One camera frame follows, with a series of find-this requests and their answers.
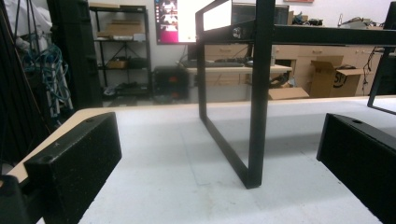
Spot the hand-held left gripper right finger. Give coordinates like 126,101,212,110
316,113,396,224

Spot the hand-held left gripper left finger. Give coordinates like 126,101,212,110
23,111,122,224

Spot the black metal stand leg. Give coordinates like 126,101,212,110
366,46,396,116

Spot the open cardboard box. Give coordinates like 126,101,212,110
307,55,365,99

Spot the flat cardboard box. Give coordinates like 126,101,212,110
268,86,310,101

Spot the wooden drawer cabinet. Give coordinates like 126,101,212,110
272,45,382,97

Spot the black metal shelf rack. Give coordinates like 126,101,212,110
89,4,153,98

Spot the black computer tower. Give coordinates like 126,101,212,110
152,65,190,101

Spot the cardboard box on shelf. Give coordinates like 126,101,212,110
96,19,145,39

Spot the wooden desk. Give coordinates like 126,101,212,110
178,63,293,104

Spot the black keyboard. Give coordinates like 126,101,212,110
181,60,246,69

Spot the computer monitor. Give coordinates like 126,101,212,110
154,0,233,46

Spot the bundle of blue cables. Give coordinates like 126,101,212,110
21,43,74,118

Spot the black metal frame stand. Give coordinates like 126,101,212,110
195,0,396,189

